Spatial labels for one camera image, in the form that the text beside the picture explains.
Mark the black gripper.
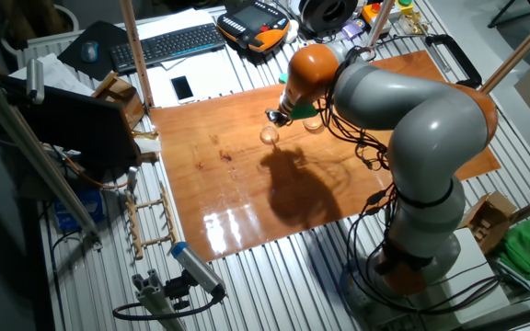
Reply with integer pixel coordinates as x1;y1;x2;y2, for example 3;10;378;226
264;108;293;129

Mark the clear glass beaker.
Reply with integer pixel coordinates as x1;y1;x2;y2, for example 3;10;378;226
302;114;325;134
259;124;281;146

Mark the white paper sheet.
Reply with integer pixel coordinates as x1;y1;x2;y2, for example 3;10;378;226
146;51;244;109
9;52;96;97
134;7;223;41

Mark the wooden board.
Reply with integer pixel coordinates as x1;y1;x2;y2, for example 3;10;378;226
148;49;502;263

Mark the white rounded toy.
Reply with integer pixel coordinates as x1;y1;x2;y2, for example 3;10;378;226
284;18;301;45

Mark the white smartphone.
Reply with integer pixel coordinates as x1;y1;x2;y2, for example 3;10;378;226
169;74;197;105

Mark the orange black teach pendant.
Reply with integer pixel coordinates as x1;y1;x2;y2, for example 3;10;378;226
216;0;292;54

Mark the black filament spool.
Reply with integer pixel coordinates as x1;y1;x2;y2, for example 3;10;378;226
298;0;361;37

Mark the small purple device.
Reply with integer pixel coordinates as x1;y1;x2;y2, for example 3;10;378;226
340;17;366;41

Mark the white and gold packet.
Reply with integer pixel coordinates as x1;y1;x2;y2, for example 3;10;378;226
130;130;163;156

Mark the black keyboard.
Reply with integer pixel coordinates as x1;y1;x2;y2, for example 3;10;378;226
108;22;227;74

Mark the orange emergency stop box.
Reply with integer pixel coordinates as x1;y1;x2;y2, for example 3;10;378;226
361;2;391;28

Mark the small grey metal clamp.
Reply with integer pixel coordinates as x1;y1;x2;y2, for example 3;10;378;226
126;165;140;193

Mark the wooden box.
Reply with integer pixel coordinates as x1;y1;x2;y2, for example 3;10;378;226
90;71;146;132

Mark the brass metal fitting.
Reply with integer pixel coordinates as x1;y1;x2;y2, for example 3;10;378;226
397;11;425;37

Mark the wooden rack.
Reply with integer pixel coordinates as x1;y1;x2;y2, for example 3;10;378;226
124;181;179;261

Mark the black mouse pad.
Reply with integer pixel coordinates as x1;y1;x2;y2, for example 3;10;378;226
56;20;131;82

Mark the blue computer mouse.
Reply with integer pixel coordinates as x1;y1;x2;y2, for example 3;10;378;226
79;40;100;64

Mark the black flat panel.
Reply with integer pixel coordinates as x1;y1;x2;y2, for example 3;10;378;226
0;74;143;184

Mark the blue box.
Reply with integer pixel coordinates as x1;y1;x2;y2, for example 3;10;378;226
52;188;108;234

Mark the cardboard box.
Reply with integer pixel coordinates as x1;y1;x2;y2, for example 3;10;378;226
457;190;519;257

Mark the black office chair base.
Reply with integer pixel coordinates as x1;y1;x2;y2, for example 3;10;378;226
487;0;530;29

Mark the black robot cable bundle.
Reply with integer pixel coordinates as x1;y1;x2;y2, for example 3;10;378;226
317;45;513;316

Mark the silver camera blue end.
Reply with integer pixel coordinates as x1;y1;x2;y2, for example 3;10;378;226
170;241;227;299

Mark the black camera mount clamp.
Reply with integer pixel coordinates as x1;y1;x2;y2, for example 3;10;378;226
163;270;198;312

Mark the black carry handle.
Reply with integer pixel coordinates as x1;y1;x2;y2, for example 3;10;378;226
423;32;483;89

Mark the aluminium profile post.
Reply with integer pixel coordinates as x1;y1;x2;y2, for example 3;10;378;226
131;268;187;331

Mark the black camera cable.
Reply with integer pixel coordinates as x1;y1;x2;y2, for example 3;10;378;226
111;293;224;322

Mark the aluminium frame beam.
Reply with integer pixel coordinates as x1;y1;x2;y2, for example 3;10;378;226
0;63;105;252

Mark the silver camera bar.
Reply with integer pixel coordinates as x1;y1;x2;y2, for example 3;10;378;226
25;58;46;106

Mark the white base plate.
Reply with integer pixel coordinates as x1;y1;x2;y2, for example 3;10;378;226
407;228;511;325

